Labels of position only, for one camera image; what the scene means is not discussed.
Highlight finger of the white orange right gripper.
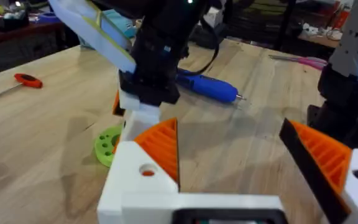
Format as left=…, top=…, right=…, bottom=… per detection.
left=119, top=90, right=162, bottom=142
left=112, top=90, right=126, bottom=154

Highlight white orange left gripper right finger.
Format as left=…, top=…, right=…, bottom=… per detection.
left=279, top=118, right=358, bottom=224

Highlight white orange left gripper left finger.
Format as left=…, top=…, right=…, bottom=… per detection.
left=97, top=117, right=180, bottom=224

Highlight blue electric screwdriver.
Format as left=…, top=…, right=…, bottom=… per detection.
left=175, top=68, right=247, bottom=105

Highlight green disc with holes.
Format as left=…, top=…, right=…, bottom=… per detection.
left=94, top=124, right=124, bottom=168

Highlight teal box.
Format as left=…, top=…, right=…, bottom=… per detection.
left=78, top=8, right=138, bottom=50

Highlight dark side table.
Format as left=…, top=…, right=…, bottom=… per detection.
left=0, top=19, right=76, bottom=78

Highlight black cable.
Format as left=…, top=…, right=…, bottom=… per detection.
left=178, top=17, right=221, bottom=77

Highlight red-handled screwdriver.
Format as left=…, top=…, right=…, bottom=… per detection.
left=0, top=73, right=44, bottom=106

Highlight pink-handled scissors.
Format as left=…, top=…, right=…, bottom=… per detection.
left=268, top=54, right=329, bottom=71

